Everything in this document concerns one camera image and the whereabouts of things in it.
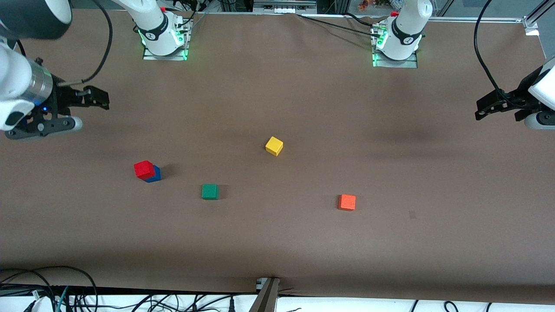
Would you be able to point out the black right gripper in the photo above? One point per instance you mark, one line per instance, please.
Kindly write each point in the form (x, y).
(62, 99)

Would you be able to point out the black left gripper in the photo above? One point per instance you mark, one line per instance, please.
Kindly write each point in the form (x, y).
(518, 98)

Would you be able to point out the red wooden block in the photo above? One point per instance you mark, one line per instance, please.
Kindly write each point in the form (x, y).
(144, 169)

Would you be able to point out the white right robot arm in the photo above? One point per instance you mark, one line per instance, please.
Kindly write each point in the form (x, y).
(13, 73)

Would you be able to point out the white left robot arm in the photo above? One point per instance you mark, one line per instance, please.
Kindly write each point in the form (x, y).
(405, 26)

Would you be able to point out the blue wooden block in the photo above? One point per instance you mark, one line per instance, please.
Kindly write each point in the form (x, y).
(156, 175)

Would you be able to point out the green wooden block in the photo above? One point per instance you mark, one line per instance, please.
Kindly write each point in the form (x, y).
(210, 191)

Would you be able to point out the orange wooden block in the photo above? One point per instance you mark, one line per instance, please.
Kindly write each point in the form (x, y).
(347, 202)

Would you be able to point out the yellow wooden block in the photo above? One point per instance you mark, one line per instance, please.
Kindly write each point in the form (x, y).
(274, 146)

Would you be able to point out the aluminium cell frame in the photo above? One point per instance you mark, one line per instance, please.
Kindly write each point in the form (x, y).
(284, 6)

